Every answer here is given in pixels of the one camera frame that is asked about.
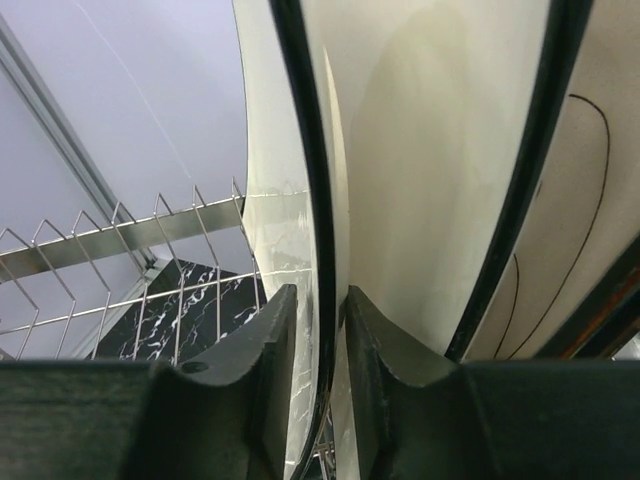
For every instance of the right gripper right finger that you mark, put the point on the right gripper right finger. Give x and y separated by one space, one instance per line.
419 415

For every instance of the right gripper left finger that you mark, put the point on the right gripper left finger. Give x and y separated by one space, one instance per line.
221 415

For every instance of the cream black-rimmed square plate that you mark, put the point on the cream black-rimmed square plate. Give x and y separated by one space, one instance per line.
280 150

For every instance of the stainless steel dish rack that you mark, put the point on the stainless steel dish rack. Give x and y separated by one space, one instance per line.
87 279

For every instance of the dark brown square plate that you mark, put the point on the dark brown square plate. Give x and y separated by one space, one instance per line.
586 209

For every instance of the white middle square plate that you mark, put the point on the white middle square plate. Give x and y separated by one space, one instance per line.
432 103

